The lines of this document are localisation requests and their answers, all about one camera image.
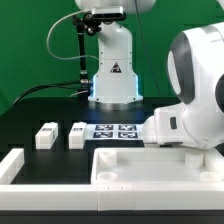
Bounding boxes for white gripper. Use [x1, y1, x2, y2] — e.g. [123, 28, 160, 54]
[142, 103, 187, 145]

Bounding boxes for white desk top tray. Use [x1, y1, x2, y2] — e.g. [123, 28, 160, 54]
[91, 148, 224, 184]

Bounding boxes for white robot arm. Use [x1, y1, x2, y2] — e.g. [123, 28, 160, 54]
[75, 0, 224, 149]

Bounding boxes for fiducial marker sheet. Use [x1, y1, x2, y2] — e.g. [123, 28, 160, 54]
[85, 124, 142, 141]

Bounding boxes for white front fence rail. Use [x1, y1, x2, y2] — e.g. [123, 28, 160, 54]
[0, 184, 224, 211]

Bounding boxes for white fence rail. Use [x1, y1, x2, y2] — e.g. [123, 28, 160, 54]
[0, 148, 25, 185]
[0, 184, 224, 211]

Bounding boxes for grey camera cable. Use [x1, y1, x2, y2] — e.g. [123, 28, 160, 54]
[46, 9, 100, 62]

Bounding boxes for black base cables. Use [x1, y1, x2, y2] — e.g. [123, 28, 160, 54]
[11, 80, 92, 106]

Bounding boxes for black camera on mount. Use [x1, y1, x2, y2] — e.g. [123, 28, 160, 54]
[84, 6, 126, 22]

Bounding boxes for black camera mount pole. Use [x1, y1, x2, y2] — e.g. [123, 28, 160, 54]
[72, 13, 100, 88]

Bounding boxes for white left fence rail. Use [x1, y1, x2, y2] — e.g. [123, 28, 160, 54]
[0, 148, 25, 185]

